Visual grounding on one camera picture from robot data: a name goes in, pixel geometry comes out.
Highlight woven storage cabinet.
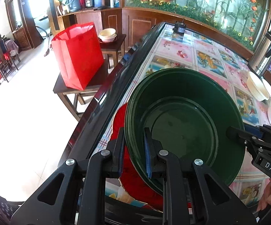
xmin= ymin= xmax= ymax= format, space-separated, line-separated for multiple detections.
xmin=12 ymin=27 xmax=32 ymax=51

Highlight dark wooden stool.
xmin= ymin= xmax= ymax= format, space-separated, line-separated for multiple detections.
xmin=53 ymin=58 xmax=110 ymax=122

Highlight cream strainer bowl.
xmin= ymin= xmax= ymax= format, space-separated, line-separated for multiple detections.
xmin=246 ymin=71 xmax=270 ymax=102

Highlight grey-blue thermos jug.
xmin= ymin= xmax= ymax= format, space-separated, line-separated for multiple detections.
xmin=66 ymin=0 xmax=81 ymax=12

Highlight glass cabinet with artificial flowers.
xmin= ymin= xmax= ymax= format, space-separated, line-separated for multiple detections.
xmin=124 ymin=0 xmax=271 ymax=52

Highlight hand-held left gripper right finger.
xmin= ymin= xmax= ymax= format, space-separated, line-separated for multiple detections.
xmin=143 ymin=127 xmax=258 ymax=225

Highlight small cream bowl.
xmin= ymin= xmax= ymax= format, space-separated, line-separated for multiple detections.
xmin=99 ymin=28 xmax=116 ymax=39

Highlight person's right hand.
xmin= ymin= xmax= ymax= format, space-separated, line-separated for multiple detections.
xmin=257 ymin=179 xmax=271 ymax=212

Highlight wooden sideboard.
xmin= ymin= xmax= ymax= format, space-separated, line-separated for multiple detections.
xmin=56 ymin=6 xmax=255 ymax=61

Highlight stainless steel thermos pot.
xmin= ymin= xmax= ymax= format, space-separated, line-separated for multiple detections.
xmin=248 ymin=31 xmax=271 ymax=75

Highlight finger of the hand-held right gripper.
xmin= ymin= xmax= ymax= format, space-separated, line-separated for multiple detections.
xmin=226 ymin=126 xmax=264 ymax=154
xmin=244 ymin=124 xmax=271 ymax=146

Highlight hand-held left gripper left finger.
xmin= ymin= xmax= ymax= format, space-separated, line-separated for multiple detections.
xmin=10 ymin=127 xmax=126 ymax=225

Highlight red paper bag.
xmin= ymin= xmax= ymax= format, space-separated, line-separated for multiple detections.
xmin=51 ymin=22 xmax=104 ymax=91

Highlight small dark container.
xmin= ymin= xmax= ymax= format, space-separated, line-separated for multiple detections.
xmin=173 ymin=19 xmax=187 ymax=34

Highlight wooden chair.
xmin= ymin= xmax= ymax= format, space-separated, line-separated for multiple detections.
xmin=0 ymin=39 xmax=21 ymax=85

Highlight broom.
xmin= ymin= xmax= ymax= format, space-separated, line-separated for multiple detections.
xmin=44 ymin=28 xmax=52 ymax=57

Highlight red glass plate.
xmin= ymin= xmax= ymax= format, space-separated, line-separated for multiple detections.
xmin=112 ymin=103 xmax=150 ymax=193
xmin=118 ymin=178 xmax=164 ymax=212

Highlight dark green plastic bowl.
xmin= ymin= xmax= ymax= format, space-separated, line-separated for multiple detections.
xmin=125 ymin=68 xmax=246 ymax=196

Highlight small wooden side table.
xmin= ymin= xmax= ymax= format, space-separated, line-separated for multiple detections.
xmin=99 ymin=34 xmax=127 ymax=68

